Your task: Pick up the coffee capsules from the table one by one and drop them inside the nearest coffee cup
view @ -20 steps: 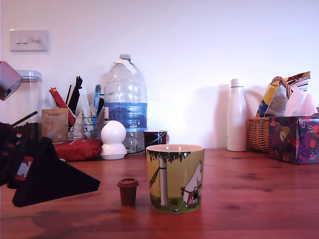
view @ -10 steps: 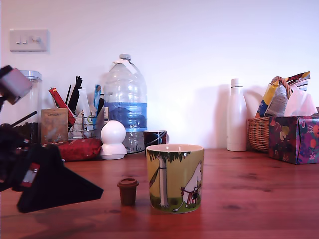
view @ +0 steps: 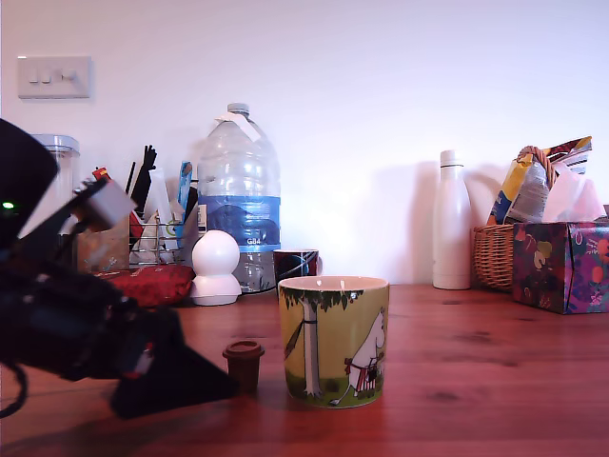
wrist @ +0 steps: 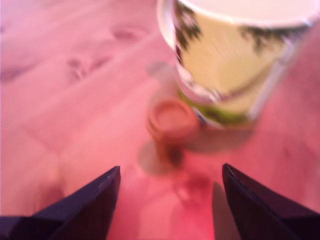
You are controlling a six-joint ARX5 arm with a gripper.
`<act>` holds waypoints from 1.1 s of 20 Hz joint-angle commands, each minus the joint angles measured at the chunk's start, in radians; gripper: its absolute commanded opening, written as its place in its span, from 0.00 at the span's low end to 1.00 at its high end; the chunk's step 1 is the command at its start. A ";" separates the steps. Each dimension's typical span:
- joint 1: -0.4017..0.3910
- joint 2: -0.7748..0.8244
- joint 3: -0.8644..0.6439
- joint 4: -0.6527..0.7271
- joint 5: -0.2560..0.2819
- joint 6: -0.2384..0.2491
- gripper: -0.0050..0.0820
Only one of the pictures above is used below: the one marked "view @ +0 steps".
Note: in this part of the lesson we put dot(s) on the red patterned food packet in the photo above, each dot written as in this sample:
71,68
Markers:
152,285

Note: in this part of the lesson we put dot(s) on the brown kraft paper box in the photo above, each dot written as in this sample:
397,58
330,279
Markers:
107,250

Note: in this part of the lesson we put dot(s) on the cartoon print ceramic mug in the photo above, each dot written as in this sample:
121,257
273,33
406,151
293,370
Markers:
333,343

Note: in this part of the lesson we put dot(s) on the dark space print mug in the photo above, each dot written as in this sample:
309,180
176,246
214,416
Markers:
295,262

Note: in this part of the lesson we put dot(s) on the black sachet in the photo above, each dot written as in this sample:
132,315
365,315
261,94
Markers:
191,204

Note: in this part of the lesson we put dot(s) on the white paper packet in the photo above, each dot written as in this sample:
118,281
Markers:
159,195

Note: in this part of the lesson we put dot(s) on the blue sachet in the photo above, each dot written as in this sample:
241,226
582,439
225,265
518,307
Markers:
185,181

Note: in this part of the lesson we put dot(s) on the large clear water bottle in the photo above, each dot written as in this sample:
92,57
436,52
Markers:
238,190

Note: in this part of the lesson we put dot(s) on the thin black stick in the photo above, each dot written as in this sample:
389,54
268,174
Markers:
130,181

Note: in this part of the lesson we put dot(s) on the black slotted utensil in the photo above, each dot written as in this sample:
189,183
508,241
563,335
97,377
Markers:
148,166

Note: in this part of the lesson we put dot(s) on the clear jar with lid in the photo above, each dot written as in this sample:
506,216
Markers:
66,162

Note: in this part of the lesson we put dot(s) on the white metal bottle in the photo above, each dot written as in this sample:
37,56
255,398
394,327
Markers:
452,228

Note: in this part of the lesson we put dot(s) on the wicker basket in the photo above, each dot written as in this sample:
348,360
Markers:
492,257

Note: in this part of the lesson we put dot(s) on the yellow and silver snack bag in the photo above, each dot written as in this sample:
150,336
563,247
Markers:
518,195

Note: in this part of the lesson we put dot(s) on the floral tissue box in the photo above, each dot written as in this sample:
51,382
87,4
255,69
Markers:
561,266

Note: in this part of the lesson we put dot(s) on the white tissue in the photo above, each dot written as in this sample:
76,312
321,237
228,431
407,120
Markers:
571,200

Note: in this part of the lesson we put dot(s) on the colourful foil snack bag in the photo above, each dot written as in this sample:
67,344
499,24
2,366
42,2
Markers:
573,152

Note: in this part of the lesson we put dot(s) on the small white round camera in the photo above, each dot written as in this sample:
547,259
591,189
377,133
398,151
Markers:
215,257

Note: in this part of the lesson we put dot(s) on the white light switch plate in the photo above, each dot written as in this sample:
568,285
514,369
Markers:
54,78

